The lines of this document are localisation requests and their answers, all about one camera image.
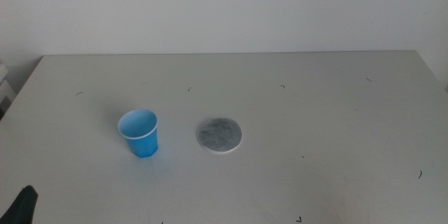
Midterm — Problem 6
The blue plastic cup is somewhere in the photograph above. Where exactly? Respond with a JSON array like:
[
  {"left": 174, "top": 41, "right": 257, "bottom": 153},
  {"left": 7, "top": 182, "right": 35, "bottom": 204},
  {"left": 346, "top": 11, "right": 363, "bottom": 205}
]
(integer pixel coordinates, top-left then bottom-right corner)
[{"left": 117, "top": 108, "right": 159, "bottom": 159}]

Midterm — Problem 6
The round grey cup mat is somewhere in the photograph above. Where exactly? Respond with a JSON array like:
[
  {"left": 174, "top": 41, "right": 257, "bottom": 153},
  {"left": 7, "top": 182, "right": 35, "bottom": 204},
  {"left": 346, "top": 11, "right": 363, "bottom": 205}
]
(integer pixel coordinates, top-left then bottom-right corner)
[{"left": 196, "top": 117, "right": 243, "bottom": 154}]

